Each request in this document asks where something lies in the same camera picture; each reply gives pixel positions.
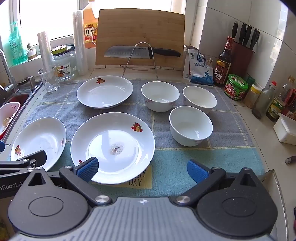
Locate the white plastic box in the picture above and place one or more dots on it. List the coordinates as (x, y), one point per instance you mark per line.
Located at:
(285, 129)

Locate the bamboo cutting board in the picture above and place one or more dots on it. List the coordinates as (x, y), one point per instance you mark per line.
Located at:
(138, 27)

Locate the green dish soap bottle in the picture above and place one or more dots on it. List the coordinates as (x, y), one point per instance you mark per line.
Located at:
(17, 46)

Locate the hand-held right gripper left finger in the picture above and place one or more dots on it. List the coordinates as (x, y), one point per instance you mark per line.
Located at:
(87, 169)

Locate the white fruit-print plate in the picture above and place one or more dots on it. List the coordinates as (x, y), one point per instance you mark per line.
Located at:
(115, 139)
(39, 139)
(104, 92)

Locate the grey checked towel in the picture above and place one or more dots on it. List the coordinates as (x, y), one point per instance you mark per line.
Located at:
(159, 129)

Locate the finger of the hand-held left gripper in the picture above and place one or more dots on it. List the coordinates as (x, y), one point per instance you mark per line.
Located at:
(1, 146)
(34, 158)

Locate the metal faucet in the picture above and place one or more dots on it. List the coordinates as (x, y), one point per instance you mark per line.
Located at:
(10, 78)

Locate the orange cooking wine jug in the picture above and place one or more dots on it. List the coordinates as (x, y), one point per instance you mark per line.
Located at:
(89, 30)

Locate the glass bottle with red cap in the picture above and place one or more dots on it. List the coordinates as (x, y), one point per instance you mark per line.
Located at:
(262, 102)

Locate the dark vinegar bottle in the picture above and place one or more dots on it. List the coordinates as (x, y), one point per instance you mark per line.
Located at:
(223, 69)

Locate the steel sink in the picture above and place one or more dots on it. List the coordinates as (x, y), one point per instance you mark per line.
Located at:
(16, 97)

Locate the beige paper roll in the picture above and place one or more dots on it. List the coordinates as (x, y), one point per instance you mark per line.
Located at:
(45, 51)

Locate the santoku kitchen knife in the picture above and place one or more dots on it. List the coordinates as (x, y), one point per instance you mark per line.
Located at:
(120, 52)

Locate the glass jar with lid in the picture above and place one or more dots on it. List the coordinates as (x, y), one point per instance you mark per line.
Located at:
(66, 69)

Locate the white and blue salt bag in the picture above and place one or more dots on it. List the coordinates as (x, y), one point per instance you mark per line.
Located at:
(198, 69)

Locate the clear glass mug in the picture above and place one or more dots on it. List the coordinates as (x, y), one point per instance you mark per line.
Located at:
(49, 81)

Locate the green-labelled oil bottle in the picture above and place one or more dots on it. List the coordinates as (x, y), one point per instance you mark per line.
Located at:
(275, 109)

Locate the small potted plant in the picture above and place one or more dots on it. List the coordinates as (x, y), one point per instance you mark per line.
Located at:
(32, 54)

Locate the small yellow-lidded jar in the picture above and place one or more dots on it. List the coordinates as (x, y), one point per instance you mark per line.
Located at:
(251, 97)

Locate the brown knife block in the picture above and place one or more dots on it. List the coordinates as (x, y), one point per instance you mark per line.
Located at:
(242, 60)

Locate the tall cling film roll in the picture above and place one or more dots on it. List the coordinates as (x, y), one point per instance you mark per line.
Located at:
(80, 46)

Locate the green sauce jar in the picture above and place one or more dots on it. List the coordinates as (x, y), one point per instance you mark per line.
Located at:
(235, 89)

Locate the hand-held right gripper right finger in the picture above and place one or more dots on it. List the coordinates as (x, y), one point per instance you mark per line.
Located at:
(196, 170)

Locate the white ceramic bowl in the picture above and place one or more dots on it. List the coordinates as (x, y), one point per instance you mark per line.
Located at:
(159, 92)
(190, 125)
(200, 97)

